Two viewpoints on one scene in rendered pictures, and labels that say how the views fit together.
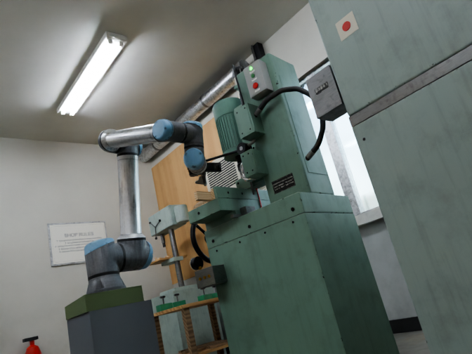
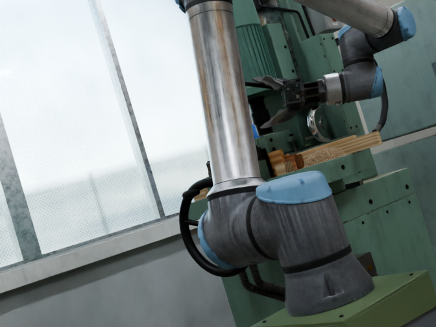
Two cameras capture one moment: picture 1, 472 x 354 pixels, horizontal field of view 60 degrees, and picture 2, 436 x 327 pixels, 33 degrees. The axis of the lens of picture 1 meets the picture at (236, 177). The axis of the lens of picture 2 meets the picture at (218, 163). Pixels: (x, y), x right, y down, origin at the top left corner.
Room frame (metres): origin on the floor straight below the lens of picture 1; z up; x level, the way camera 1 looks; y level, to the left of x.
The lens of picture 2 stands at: (2.06, 2.30, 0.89)
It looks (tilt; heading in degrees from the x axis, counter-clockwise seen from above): 2 degrees up; 274
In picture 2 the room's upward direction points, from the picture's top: 17 degrees counter-clockwise
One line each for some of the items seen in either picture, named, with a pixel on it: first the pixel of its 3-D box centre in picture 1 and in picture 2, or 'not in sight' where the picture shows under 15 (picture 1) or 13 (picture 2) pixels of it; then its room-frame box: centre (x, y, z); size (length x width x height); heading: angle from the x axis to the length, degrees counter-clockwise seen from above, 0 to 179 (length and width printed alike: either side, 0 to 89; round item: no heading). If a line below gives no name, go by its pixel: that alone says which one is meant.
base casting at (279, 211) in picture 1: (278, 222); (313, 210); (1.98, -0.15, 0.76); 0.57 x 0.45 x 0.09; 51
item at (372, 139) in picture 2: (239, 198); (298, 163); (1.99, 0.01, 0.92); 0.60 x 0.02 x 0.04; 141
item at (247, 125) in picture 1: (248, 122); (323, 58); (1.81, -0.12, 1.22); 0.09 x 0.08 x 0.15; 51
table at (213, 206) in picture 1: (238, 214); (261, 191); (2.13, 0.04, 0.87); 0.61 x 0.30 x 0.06; 141
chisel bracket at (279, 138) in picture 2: (250, 184); (274, 147); (2.05, -0.06, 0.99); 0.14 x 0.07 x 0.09; 51
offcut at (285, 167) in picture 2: not in sight; (284, 168); (2.04, 0.14, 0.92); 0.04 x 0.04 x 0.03; 57
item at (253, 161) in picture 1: (253, 164); (338, 119); (1.82, -0.10, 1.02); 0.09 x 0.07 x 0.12; 141
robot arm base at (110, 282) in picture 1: (105, 285); (322, 277); (2.03, 0.75, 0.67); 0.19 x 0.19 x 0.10
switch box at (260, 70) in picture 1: (258, 80); (322, 9); (1.75, -0.21, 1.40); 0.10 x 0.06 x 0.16; 51
